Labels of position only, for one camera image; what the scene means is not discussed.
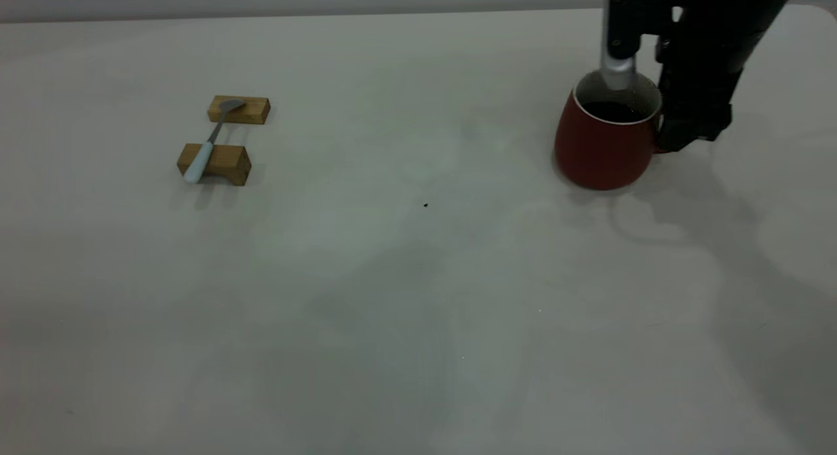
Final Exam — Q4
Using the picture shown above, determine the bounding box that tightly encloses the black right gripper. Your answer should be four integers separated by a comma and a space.
656, 24, 747, 154

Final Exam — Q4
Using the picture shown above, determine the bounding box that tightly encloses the red ceramic mug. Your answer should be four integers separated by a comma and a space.
554, 69, 675, 192

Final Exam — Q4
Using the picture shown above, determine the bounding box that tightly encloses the metal spoon light blue handle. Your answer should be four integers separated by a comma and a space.
182, 99, 247, 185

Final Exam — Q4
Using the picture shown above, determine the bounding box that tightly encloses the flat wooden block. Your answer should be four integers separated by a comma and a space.
208, 95, 271, 126

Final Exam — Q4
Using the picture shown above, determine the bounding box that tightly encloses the arched wooden block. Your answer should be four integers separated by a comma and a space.
177, 143, 252, 186

